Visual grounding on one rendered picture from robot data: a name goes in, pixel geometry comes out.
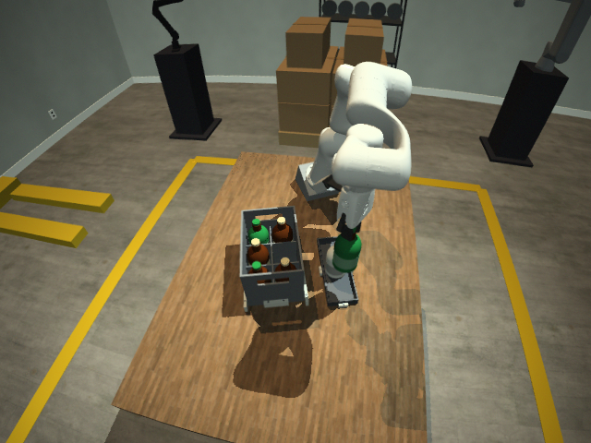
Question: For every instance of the brown bottle with beige cap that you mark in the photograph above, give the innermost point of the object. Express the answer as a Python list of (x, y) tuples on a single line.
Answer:
[(258, 252), (282, 232)]

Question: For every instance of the brown bottle with green cap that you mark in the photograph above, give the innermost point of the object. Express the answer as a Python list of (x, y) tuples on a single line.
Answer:
[(257, 268)]

